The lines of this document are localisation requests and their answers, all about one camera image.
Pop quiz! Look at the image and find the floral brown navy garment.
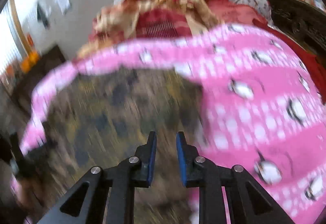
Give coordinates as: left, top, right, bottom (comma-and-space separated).
38, 68, 203, 223

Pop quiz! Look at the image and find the left hand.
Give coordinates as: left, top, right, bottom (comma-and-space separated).
12, 175, 45, 214

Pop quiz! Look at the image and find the dark wooden side table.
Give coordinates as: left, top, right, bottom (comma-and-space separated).
1, 44, 66, 117

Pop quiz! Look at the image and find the pink penguin blanket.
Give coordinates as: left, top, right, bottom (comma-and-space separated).
20, 24, 325, 223

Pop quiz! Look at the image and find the orange basin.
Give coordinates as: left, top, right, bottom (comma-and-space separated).
20, 51, 41, 73

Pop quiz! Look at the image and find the red gold quilt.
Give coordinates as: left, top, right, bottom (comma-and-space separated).
76, 0, 266, 59

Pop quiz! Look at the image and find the dark wooden headboard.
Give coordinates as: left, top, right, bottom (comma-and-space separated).
268, 0, 325, 58

